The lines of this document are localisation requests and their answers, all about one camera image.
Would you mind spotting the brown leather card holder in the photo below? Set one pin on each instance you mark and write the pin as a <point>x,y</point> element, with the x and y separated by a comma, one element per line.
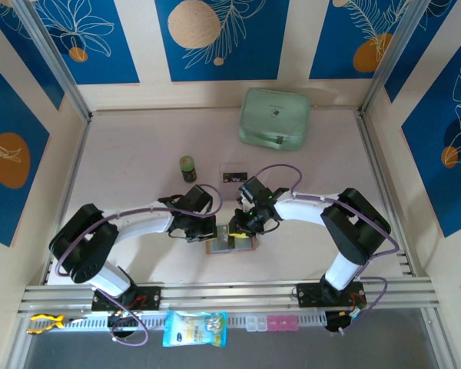
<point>219,248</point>

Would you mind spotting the black VIP card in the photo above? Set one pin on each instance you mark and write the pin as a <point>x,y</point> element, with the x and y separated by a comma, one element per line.
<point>234,178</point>

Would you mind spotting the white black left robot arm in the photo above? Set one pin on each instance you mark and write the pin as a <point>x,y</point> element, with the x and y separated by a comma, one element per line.
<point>146,227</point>

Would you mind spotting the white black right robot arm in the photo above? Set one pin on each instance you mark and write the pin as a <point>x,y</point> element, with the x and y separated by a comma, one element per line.
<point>299,207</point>

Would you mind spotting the small green-capped dark bottle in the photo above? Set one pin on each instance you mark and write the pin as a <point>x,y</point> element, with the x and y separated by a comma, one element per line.
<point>187,165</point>

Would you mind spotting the blue snack packet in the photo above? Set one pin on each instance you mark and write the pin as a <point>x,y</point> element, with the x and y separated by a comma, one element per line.
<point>194,328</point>

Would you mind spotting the clear plastic pill box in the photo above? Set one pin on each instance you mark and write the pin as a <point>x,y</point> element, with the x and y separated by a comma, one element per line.
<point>256,323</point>

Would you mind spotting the pink plastic pill box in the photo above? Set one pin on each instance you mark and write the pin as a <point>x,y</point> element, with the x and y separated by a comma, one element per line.
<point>282,323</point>

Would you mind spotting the mint green zipper case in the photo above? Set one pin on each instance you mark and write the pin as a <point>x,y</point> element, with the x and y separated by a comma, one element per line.
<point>272,115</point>

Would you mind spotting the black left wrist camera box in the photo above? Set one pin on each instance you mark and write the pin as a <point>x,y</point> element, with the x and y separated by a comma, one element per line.
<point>197,199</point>

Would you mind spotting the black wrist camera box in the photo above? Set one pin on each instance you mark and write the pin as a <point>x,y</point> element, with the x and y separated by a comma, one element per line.
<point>197,199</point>
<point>253,190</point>

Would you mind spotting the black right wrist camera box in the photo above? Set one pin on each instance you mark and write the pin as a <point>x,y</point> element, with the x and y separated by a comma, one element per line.
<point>253,190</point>

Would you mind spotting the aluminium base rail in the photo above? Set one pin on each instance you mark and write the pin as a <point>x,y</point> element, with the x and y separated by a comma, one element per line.
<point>234,292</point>

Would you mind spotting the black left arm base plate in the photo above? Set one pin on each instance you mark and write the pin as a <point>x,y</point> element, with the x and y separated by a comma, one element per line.
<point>151,298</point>

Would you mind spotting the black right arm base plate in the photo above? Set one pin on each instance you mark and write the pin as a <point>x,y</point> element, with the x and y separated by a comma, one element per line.
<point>305,296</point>

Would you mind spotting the aluminium table side rail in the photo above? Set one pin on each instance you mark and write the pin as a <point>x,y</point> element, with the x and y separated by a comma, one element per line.
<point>376,173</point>

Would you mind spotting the aluminium corner post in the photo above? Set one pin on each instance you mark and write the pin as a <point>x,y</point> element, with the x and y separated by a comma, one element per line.
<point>392,57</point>
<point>53,57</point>

